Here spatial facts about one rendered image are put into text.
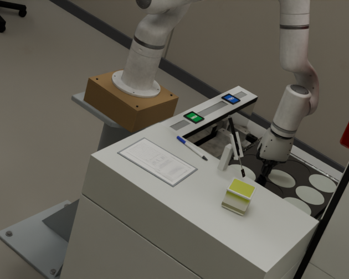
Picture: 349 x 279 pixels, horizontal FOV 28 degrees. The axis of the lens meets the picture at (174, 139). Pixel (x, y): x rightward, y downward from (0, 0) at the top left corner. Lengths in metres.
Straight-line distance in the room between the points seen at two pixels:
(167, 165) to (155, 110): 0.49
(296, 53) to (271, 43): 2.29
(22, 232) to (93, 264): 1.01
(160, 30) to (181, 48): 2.36
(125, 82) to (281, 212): 0.83
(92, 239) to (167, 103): 0.67
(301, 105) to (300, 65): 0.13
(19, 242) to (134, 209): 1.20
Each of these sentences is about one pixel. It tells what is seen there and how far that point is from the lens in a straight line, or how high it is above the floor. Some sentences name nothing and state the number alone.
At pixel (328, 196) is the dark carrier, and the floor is 0.90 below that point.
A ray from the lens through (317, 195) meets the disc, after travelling 2.39.
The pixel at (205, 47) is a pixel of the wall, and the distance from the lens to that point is 4.74.
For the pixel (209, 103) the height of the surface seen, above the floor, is 0.96.
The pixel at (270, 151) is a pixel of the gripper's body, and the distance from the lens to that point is 2.29.
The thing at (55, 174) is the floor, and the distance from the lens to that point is 3.62.
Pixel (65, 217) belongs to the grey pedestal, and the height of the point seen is 0.13.
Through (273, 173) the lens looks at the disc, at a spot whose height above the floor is 0.90.
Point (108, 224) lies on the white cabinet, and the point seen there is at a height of 0.78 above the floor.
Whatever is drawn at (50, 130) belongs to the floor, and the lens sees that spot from 3.96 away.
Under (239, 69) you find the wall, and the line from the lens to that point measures 4.62.
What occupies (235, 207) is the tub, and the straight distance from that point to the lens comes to 2.01.
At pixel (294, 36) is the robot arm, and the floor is 1.40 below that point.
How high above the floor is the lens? 2.10
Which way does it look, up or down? 30 degrees down
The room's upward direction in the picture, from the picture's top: 18 degrees clockwise
